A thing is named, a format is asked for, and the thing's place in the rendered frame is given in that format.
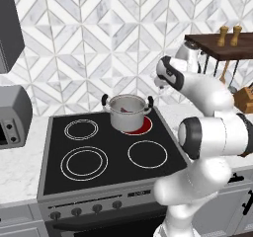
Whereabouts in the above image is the silver pot with black handles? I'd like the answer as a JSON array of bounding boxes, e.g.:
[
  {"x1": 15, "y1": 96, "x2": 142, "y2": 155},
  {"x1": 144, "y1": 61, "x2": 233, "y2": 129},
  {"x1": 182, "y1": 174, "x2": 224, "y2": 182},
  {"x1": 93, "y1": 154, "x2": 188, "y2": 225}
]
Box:
[{"x1": 101, "y1": 94, "x2": 155, "y2": 132}]

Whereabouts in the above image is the wooden salt mill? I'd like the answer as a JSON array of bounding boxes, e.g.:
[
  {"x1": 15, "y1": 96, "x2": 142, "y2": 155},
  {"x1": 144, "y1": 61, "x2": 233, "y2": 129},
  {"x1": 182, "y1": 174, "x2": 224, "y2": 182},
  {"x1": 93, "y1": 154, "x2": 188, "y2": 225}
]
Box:
[{"x1": 216, "y1": 25, "x2": 229, "y2": 47}]

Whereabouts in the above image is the black oven knob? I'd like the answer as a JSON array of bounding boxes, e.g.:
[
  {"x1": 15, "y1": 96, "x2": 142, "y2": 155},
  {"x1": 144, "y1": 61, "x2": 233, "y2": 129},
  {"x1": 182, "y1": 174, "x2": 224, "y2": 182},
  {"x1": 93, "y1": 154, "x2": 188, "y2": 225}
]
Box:
[
  {"x1": 112, "y1": 199, "x2": 124, "y2": 210},
  {"x1": 70, "y1": 206, "x2": 83, "y2": 217},
  {"x1": 91, "y1": 203, "x2": 104, "y2": 214},
  {"x1": 49, "y1": 210, "x2": 62, "y2": 221}
]

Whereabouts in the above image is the grey oven front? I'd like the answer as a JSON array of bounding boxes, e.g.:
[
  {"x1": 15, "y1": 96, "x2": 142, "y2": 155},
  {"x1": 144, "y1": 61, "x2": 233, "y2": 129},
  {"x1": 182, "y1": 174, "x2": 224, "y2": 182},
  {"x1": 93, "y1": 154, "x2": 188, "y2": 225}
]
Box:
[{"x1": 39, "y1": 187, "x2": 170, "y2": 237}]

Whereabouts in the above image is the grey cupboard door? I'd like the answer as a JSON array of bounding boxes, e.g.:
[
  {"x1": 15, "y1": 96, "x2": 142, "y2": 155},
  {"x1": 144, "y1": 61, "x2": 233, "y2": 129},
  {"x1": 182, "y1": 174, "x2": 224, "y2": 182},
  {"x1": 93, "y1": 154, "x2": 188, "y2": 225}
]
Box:
[{"x1": 192, "y1": 185, "x2": 253, "y2": 237}]

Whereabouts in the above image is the black drawer handle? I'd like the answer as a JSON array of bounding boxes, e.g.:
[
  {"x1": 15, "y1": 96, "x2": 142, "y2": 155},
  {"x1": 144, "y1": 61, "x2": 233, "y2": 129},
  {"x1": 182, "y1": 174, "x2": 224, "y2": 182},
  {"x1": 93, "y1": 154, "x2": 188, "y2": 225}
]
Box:
[{"x1": 227, "y1": 173, "x2": 245, "y2": 184}]

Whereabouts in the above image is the wooden hanging spatula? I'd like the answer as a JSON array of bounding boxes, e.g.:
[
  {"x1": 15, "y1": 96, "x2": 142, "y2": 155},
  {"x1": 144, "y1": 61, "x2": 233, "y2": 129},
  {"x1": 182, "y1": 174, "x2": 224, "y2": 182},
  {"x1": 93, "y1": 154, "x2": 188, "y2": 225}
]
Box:
[{"x1": 218, "y1": 60, "x2": 231, "y2": 85}]

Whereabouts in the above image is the black glass hob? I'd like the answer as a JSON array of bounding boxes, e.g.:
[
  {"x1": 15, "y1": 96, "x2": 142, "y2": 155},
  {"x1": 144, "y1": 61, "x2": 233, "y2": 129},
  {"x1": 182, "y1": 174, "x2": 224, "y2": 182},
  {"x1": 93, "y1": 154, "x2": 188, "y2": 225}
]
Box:
[{"x1": 37, "y1": 107, "x2": 192, "y2": 202}]

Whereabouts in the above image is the grey drawer front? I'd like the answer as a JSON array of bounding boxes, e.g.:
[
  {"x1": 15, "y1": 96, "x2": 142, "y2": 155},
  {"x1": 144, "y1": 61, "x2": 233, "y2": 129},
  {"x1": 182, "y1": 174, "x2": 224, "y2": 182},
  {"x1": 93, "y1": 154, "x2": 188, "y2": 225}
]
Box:
[{"x1": 0, "y1": 202, "x2": 36, "y2": 227}]

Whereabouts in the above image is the wooden pepper mill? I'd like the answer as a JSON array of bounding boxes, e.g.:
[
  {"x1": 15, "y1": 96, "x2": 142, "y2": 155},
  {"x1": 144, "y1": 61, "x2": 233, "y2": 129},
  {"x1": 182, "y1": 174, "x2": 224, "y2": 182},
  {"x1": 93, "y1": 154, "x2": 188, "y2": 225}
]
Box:
[{"x1": 229, "y1": 25, "x2": 243, "y2": 47}]

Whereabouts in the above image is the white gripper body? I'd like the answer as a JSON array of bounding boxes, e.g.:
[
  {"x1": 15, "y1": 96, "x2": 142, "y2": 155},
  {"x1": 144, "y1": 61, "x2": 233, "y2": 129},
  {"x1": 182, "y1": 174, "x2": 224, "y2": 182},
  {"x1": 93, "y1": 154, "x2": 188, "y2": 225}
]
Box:
[{"x1": 176, "y1": 40, "x2": 203, "y2": 73}]

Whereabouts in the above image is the black hanging ladle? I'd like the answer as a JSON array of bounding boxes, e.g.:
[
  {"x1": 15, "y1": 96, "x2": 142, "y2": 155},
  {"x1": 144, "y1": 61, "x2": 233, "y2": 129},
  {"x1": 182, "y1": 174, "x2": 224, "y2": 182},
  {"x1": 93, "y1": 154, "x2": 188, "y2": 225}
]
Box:
[{"x1": 227, "y1": 60, "x2": 240, "y2": 95}]

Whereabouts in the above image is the wooden knife block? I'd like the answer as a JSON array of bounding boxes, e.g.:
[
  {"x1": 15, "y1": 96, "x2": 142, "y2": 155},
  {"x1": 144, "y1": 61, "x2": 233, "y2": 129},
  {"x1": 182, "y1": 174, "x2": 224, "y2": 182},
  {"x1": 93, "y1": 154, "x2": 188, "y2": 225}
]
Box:
[{"x1": 232, "y1": 84, "x2": 253, "y2": 115}]

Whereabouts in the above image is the dark wooden wall shelf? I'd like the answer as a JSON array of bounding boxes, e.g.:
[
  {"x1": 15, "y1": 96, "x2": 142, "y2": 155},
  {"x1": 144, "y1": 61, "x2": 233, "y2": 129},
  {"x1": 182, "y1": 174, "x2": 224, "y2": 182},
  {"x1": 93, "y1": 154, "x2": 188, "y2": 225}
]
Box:
[{"x1": 184, "y1": 32, "x2": 253, "y2": 62}]

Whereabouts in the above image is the grey toaster oven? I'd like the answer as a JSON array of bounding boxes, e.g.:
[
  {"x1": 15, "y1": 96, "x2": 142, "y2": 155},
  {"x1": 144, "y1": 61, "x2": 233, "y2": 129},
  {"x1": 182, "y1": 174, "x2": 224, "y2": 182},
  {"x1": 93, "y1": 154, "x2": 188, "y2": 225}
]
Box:
[{"x1": 0, "y1": 84, "x2": 34, "y2": 150}]

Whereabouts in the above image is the black hanging tool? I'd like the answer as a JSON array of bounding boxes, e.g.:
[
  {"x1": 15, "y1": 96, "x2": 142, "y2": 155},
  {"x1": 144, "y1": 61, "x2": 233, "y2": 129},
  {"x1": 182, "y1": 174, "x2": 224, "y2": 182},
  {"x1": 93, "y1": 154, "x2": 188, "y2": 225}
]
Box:
[
  {"x1": 203, "y1": 53, "x2": 211, "y2": 75},
  {"x1": 212, "y1": 59, "x2": 220, "y2": 78}
]

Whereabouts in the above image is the black oven door handle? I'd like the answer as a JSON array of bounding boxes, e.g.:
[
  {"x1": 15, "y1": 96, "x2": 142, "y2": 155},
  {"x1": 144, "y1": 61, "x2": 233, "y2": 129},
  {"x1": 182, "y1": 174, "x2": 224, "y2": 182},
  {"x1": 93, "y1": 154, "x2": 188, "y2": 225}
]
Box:
[{"x1": 51, "y1": 210, "x2": 168, "y2": 231}]

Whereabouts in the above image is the black cupboard handle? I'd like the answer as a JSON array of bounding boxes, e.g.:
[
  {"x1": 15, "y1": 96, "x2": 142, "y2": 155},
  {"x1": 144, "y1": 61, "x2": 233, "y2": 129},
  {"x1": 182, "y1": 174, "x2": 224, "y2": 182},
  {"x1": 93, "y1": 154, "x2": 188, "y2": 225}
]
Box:
[{"x1": 241, "y1": 190, "x2": 253, "y2": 216}]

